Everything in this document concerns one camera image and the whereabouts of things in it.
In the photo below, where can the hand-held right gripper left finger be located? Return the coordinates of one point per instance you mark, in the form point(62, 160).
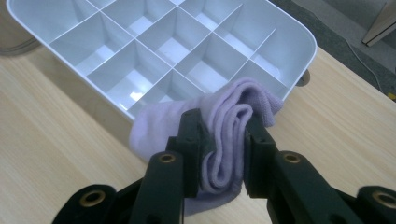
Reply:
point(190, 140)

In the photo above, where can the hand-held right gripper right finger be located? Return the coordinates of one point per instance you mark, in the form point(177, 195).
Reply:
point(260, 155)

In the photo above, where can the light purple sock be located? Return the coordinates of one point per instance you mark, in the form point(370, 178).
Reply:
point(162, 124)

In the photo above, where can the white compartment storage box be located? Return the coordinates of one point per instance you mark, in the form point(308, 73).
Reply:
point(280, 46)

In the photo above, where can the light wooden furniture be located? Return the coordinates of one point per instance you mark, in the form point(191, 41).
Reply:
point(383, 21)

